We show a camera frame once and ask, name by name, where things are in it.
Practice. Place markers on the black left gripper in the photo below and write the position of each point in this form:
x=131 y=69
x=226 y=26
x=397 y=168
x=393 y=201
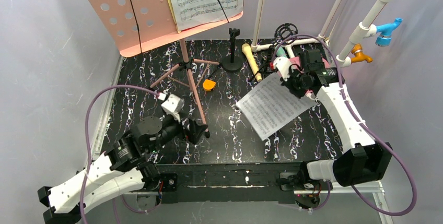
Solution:
x=190 y=130

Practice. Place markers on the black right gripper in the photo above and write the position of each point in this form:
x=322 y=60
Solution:
x=294 y=86

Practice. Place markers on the pink sheet music page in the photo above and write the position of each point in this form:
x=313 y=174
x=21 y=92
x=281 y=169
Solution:
x=296 y=60

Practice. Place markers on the green microphone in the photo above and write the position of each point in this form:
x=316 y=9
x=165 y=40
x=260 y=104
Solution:
x=280 y=51

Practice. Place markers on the small black tripod stand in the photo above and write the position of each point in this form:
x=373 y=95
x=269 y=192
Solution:
x=282 y=32

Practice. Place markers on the cream yellow microphone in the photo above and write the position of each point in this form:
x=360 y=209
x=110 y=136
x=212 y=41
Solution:
x=247 y=51

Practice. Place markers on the black microphone stand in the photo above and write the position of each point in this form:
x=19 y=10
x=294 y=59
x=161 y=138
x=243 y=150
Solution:
x=232 y=63

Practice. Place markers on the pink music stand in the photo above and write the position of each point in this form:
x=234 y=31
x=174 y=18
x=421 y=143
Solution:
x=138 y=26

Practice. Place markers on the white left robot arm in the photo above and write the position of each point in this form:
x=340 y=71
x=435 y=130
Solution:
x=123 y=168

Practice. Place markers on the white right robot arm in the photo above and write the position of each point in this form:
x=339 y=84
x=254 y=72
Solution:
x=364 y=160

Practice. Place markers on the orange tape measure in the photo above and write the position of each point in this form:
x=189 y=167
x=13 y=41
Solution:
x=209 y=85

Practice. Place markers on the orange pipe fitting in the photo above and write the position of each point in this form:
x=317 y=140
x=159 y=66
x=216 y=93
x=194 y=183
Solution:
x=359 y=55

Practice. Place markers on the blue pipe fitting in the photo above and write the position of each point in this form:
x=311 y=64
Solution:
x=385 y=32

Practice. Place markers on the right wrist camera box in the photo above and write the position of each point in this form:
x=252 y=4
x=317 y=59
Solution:
x=283 y=66

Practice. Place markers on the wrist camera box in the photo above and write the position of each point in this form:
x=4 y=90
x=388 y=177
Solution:
x=173 y=106
x=283 y=66

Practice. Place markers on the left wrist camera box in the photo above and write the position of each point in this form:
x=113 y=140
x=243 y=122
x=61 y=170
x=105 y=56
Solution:
x=173 y=106

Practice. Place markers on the right robot arm base mount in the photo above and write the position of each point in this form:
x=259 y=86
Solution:
x=316 y=192

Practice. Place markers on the white PVC pipe frame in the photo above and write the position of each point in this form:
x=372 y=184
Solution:
x=391 y=77

